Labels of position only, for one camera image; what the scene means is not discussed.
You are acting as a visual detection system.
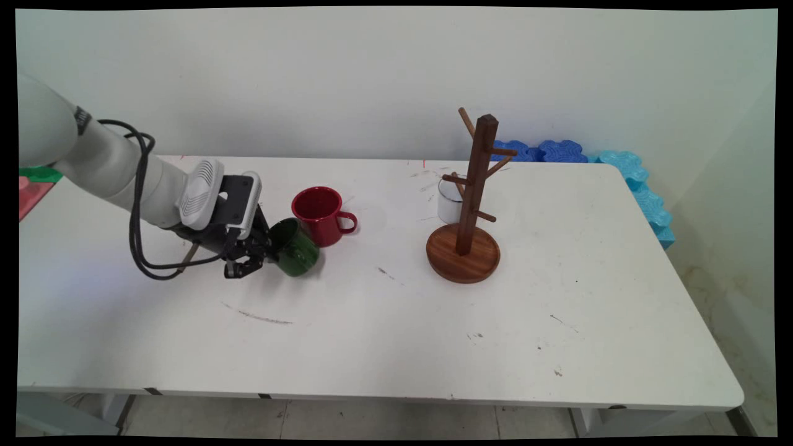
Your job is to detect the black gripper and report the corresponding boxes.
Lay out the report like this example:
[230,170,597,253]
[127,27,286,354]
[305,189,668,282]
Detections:
[169,204,278,279]

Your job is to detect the green enamel mug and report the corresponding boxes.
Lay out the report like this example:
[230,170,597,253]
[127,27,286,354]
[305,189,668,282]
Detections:
[268,217,321,278]

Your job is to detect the red enamel mug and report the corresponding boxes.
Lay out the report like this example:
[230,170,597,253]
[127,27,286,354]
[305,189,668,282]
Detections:
[291,186,359,248]

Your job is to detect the white enamel mug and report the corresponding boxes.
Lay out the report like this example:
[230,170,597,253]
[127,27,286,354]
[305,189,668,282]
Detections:
[437,175,467,225]

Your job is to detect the green foam mat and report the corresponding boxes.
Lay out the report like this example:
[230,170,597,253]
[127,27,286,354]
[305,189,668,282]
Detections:
[19,166,64,184]

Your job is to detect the wooden mug tree stand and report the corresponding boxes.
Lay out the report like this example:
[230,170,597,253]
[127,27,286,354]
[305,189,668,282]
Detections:
[426,107,518,284]

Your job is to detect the grey table leg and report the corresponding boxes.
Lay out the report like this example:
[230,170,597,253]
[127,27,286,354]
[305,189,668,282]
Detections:
[17,391,121,437]
[570,406,701,438]

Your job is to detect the dark blue foam mat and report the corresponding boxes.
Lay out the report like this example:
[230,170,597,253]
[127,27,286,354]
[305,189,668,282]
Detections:
[493,140,540,163]
[538,139,589,164]

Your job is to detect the light blue foam mat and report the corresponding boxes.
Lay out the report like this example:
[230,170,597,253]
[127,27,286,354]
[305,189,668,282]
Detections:
[589,150,676,250]

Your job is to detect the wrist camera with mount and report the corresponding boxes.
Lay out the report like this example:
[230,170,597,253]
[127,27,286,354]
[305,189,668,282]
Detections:
[214,172,263,241]

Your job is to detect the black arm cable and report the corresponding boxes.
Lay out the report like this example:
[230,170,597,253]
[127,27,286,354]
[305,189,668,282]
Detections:
[98,119,227,281]

